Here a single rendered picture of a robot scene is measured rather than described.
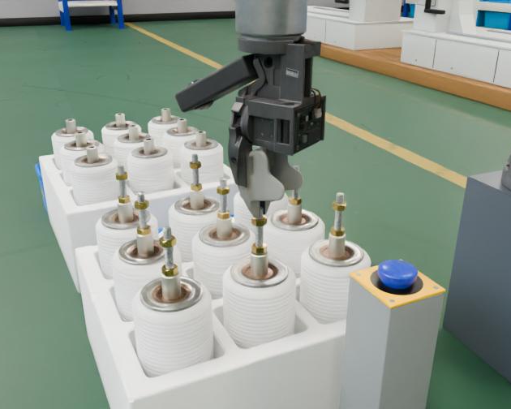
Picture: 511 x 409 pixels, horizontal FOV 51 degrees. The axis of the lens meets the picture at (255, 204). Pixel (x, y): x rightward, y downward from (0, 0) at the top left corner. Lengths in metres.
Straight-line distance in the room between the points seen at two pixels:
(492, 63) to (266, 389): 2.47
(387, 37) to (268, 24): 3.55
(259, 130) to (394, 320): 0.25
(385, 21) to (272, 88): 3.49
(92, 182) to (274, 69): 0.61
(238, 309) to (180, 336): 0.09
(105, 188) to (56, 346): 0.31
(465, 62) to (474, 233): 2.21
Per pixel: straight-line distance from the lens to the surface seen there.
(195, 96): 0.64
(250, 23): 0.57
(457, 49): 3.16
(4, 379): 1.01
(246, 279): 0.69
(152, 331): 0.65
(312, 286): 0.74
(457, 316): 1.05
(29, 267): 1.32
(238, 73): 0.60
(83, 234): 1.12
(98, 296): 0.83
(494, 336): 0.99
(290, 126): 0.56
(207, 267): 0.78
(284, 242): 0.81
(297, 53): 0.57
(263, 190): 0.62
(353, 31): 3.96
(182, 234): 0.88
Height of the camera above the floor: 0.61
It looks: 24 degrees down
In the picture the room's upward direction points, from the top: straight up
